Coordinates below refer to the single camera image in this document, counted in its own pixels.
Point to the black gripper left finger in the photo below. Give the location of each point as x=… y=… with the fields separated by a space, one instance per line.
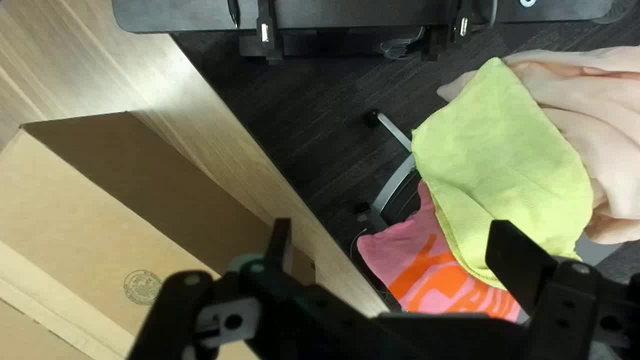
x=173 y=313

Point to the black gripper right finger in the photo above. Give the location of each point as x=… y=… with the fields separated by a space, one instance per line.
x=572 y=307

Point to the yellow-green cloth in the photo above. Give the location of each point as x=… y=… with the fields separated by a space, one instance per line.
x=492 y=160

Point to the pink and orange cloth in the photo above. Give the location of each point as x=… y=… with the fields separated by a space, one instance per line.
x=400 y=261

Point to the peach cloth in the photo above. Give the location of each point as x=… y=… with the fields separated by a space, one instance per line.
x=600 y=100

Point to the large brown cardboard box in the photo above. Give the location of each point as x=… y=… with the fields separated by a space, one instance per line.
x=67 y=221

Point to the grey office chair holding clothes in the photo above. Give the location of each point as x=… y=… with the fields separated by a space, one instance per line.
x=395 y=132

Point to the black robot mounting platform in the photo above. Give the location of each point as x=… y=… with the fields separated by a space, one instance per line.
x=332 y=13

